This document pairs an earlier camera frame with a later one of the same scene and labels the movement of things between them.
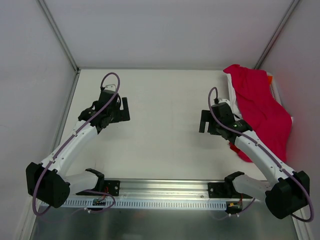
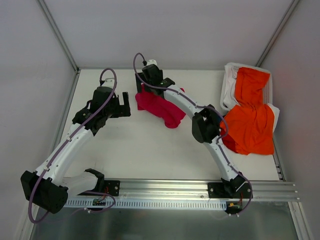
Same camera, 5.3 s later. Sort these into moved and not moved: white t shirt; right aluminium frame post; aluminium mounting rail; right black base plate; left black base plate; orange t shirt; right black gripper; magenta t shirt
Moved: right black gripper; orange t shirt; magenta t shirt; white t shirt
Not moved: right black base plate; aluminium mounting rail; left black base plate; right aluminium frame post
